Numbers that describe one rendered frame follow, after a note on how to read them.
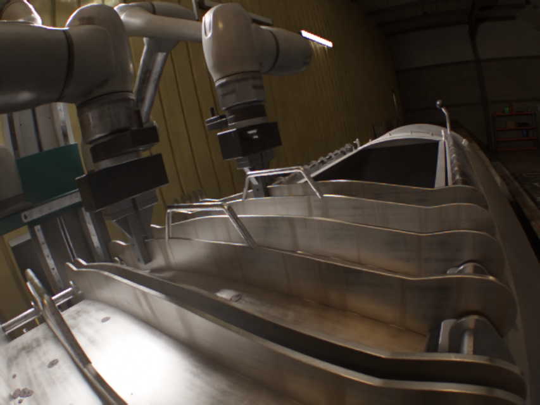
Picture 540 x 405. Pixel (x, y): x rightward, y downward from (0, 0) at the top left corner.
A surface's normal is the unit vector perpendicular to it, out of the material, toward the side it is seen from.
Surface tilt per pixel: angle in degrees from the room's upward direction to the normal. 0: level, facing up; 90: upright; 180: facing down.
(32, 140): 90
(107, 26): 86
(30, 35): 74
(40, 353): 5
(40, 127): 90
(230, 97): 90
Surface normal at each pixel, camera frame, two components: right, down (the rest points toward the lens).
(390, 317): -0.54, 0.32
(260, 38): 0.77, -0.03
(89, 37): 0.79, -0.23
